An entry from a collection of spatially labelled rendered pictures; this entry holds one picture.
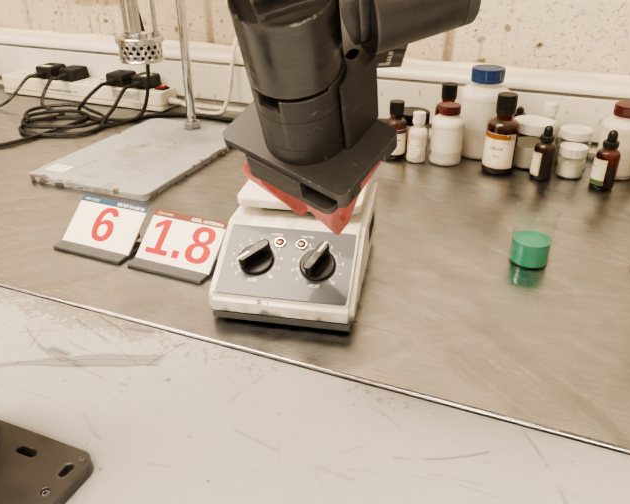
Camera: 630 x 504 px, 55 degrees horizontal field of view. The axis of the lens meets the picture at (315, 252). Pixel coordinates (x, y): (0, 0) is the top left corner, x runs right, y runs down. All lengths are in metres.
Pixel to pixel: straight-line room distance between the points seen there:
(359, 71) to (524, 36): 0.70
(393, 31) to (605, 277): 0.41
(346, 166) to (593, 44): 0.71
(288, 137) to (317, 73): 0.05
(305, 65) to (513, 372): 0.30
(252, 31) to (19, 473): 0.30
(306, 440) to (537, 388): 0.18
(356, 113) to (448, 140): 0.53
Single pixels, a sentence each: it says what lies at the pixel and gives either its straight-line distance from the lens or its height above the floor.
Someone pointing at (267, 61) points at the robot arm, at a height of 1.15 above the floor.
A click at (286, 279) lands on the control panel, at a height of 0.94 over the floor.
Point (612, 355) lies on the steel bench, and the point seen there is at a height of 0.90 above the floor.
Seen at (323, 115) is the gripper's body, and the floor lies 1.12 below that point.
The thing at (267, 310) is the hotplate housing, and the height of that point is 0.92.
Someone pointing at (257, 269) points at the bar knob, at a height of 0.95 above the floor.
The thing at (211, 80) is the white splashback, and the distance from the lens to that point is 1.19.
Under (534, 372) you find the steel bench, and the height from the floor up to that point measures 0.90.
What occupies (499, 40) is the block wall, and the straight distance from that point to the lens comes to 1.05.
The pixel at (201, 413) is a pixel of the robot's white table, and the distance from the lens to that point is 0.46.
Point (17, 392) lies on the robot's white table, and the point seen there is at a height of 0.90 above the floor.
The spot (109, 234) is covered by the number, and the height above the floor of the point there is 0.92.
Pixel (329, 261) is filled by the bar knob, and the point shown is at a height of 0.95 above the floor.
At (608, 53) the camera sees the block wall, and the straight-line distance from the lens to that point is 1.04.
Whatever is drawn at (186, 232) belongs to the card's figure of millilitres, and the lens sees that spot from 0.64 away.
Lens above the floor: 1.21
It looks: 29 degrees down
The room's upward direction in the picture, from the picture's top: straight up
